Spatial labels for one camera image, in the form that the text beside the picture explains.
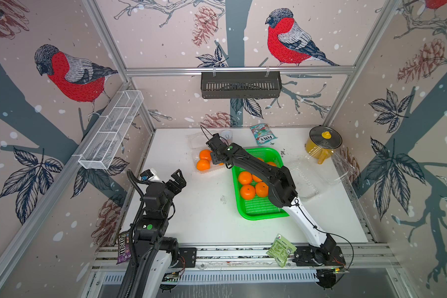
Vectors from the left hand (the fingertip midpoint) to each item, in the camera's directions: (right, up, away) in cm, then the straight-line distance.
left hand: (176, 171), depth 76 cm
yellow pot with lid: (+70, +13, +18) cm, 74 cm away
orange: (+8, 0, +22) cm, 23 cm away
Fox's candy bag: (+43, +18, +38) cm, 61 cm away
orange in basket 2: (+30, -5, +14) cm, 34 cm away
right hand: (+18, +6, +24) cm, 30 cm away
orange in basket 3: (+31, -12, +12) cm, 35 cm away
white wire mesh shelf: (-30, +17, +2) cm, 34 cm away
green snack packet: (+44, -32, -1) cm, 54 cm away
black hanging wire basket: (+29, +45, +29) cm, 61 cm away
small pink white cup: (+21, +17, +35) cm, 44 cm away
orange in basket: (+45, +1, +20) cm, 49 cm away
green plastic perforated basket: (+36, -20, +12) cm, 43 cm away
